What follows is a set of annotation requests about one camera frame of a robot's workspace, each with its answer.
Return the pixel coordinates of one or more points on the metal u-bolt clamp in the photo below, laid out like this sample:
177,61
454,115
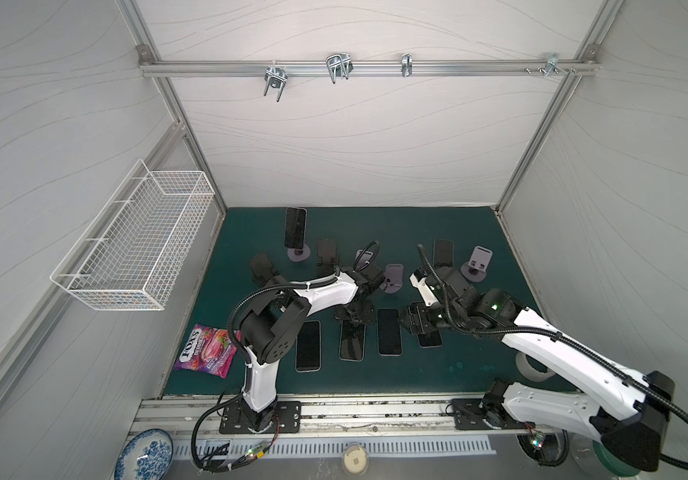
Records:
276,79
339,65

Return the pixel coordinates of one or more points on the aluminium top crossbar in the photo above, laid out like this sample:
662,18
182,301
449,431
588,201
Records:
361,68

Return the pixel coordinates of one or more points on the grey round phone stand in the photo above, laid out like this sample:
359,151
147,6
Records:
475,269

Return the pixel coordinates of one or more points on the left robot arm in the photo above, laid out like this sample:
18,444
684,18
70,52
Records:
265,325

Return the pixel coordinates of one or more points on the white vented cable duct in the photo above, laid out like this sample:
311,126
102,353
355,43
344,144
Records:
292,447

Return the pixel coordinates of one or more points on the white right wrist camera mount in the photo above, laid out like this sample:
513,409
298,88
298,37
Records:
418,280

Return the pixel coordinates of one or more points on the metal u-bolt clamp middle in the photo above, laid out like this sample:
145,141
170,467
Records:
339,65

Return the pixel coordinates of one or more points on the blue white ceramic plate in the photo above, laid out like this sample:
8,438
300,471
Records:
148,456

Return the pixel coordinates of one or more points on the purple edged black phone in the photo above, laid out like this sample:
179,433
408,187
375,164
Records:
430,340

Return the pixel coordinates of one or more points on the green lid clear jar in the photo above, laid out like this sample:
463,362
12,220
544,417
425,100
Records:
597,461

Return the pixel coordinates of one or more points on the metal clamp small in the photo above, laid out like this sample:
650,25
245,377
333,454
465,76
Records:
406,65

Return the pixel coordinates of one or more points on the metal u-bolt clamp left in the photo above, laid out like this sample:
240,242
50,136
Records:
276,79

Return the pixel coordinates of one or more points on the metal bracket right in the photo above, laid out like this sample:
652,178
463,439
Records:
552,67

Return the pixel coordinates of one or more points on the white wire basket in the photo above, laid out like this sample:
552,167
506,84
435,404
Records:
130,255

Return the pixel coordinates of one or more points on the purple snack packet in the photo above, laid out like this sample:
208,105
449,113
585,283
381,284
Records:
207,350

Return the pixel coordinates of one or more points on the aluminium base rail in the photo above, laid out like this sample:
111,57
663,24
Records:
378,415

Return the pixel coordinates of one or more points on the white tape roll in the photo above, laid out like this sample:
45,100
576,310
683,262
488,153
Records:
532,369

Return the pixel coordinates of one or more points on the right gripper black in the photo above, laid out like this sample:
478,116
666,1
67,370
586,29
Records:
419,320

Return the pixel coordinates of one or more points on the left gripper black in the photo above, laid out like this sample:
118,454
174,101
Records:
365,319

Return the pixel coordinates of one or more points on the small round beige container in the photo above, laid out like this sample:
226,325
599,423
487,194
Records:
355,459

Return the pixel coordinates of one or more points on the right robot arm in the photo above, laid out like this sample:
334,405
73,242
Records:
613,404

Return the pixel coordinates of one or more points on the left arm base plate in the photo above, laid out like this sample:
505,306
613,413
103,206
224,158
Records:
279,416

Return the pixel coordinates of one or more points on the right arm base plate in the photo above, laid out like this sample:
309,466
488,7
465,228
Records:
481,414

